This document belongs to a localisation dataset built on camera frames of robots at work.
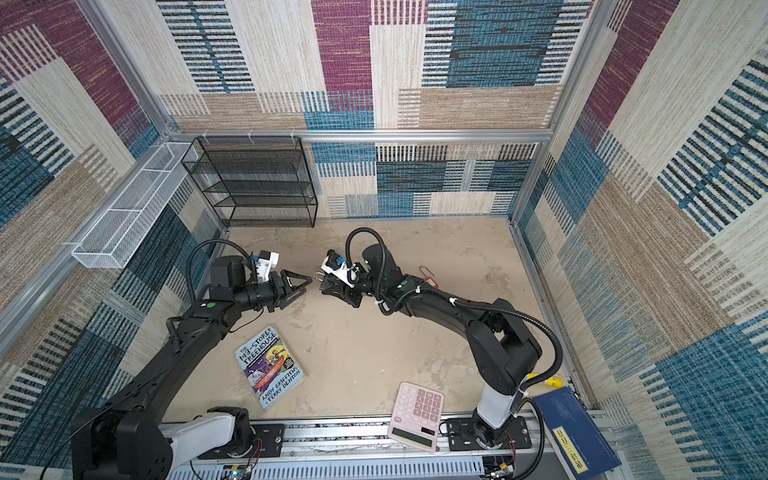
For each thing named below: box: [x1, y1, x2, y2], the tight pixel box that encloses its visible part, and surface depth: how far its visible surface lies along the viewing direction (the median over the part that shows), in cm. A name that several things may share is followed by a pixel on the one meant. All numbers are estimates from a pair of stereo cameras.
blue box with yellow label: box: [533, 387, 622, 480], surface depth 74 cm
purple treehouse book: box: [234, 326, 306, 410], surface depth 85 cm
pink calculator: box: [388, 381, 444, 452], surface depth 77 cm
